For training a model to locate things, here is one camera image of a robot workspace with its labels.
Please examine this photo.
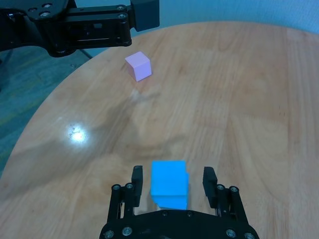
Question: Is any pink cube block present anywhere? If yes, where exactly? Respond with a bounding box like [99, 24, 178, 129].
[124, 51, 153, 82]

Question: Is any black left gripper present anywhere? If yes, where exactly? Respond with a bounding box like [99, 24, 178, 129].
[0, 0, 73, 58]

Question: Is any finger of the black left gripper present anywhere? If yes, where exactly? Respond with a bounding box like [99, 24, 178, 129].
[37, 0, 160, 53]

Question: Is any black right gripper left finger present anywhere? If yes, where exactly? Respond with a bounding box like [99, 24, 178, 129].
[107, 165, 145, 220]

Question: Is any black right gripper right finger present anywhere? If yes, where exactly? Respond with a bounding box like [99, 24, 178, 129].
[203, 166, 248, 220]

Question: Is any blue cube block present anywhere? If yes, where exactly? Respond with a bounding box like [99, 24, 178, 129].
[152, 171, 190, 210]
[151, 160, 187, 200]

